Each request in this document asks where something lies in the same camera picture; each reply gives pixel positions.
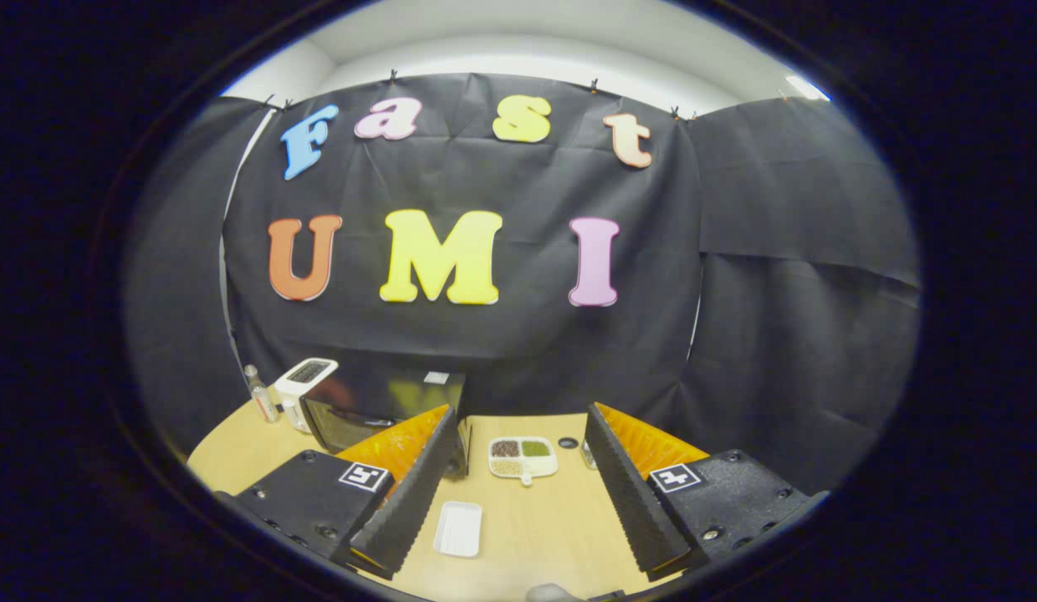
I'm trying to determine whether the small clear bottle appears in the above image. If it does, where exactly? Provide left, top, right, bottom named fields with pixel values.
left=243, top=365, right=279, bottom=423

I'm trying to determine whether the white divided plate with beans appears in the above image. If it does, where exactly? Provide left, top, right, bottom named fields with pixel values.
left=488, top=436, right=559, bottom=487

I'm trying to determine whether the black backdrop cloth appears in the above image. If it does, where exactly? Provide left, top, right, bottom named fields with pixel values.
left=125, top=74, right=922, bottom=494

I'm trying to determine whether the small white rectangular tray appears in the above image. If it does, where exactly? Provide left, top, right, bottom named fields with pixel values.
left=433, top=501, right=483, bottom=559

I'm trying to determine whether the white toaster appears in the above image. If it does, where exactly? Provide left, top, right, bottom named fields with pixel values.
left=273, top=358, right=340, bottom=434

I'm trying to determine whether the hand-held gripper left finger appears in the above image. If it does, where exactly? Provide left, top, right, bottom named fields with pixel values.
left=217, top=404, right=458, bottom=580

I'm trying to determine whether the black toaster oven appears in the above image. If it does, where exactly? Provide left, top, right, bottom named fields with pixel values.
left=301, top=368, right=472, bottom=479

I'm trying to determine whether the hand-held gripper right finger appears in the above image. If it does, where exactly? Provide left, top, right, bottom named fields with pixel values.
left=584, top=402, right=825, bottom=582

